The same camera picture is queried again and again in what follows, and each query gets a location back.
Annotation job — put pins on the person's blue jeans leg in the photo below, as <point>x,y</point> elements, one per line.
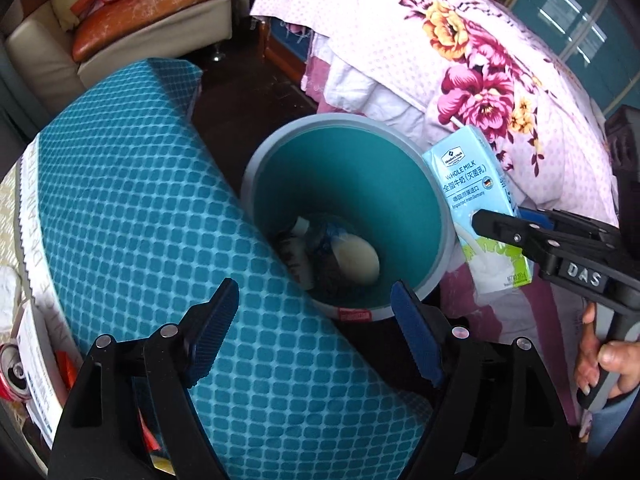
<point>602,430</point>

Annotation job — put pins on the wooden bed frame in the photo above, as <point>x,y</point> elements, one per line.
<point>280,50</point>

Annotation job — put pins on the cream leather sofa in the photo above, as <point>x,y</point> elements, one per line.
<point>35,55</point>

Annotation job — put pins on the red drink can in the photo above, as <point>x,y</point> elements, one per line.
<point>12,375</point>

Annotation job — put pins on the white round foam ball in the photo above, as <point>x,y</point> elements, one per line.
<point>357,260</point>

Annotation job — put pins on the light blue milk carton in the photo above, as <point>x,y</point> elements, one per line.
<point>470,180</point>

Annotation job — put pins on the person's right hand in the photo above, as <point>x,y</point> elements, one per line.
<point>586,355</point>

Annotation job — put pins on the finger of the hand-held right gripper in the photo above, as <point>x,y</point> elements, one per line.
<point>533,215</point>
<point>505,227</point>

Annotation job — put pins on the teal and beige tablecloth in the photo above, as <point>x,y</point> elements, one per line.
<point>130,210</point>

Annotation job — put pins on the orange leather seat cushion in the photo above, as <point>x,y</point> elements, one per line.
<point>150,15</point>

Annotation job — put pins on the pink floral bedsheet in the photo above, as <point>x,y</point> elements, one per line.
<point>425,45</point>

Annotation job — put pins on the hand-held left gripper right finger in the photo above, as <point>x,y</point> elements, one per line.
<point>416,336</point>

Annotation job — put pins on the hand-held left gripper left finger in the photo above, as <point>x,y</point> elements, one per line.
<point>215,331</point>

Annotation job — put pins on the teal window frame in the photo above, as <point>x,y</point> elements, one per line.
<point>560,10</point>

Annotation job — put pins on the white paper booklet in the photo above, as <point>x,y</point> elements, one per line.
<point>42,375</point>

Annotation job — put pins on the teal round waste bin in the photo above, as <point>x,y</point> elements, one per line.
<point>380,180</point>

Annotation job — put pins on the clear plastic bottle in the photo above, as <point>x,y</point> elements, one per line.
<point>322,235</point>

